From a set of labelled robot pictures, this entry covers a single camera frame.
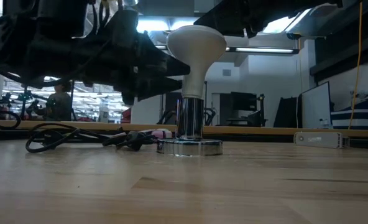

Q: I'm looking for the chrome lamp socket base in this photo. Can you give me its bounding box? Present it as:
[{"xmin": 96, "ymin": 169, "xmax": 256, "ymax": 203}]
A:
[{"xmin": 156, "ymin": 96, "xmax": 224, "ymax": 157}]

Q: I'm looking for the black lamp power cord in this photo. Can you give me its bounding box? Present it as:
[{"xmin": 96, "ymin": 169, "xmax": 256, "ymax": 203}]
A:
[{"xmin": 25, "ymin": 123, "xmax": 160, "ymax": 154}]

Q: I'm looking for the black monitor on stand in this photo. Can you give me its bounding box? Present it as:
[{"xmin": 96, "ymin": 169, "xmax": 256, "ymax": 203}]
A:
[{"xmin": 218, "ymin": 91, "xmax": 267, "ymax": 127}]

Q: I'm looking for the white flood light bulb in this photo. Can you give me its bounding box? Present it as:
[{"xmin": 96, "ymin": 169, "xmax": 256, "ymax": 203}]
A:
[{"xmin": 166, "ymin": 24, "xmax": 228, "ymax": 100}]

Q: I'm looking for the navy white striped bag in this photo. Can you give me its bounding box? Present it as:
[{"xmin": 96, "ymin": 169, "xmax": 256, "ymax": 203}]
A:
[{"xmin": 330, "ymin": 99, "xmax": 368, "ymax": 130}]

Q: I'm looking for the white board panel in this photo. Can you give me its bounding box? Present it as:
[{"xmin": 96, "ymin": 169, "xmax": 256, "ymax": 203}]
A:
[{"xmin": 301, "ymin": 81, "xmax": 333, "ymax": 129}]

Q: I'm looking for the yellow cable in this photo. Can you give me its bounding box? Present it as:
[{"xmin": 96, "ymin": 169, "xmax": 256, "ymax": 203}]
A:
[{"xmin": 347, "ymin": 0, "xmax": 364, "ymax": 130}]

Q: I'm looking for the person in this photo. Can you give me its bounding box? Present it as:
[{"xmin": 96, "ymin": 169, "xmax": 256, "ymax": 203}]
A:
[{"xmin": 36, "ymin": 82, "xmax": 73, "ymax": 122}]

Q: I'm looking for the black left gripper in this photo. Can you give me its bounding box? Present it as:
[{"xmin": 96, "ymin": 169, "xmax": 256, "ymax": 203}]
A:
[{"xmin": 87, "ymin": 9, "xmax": 191, "ymax": 105}]

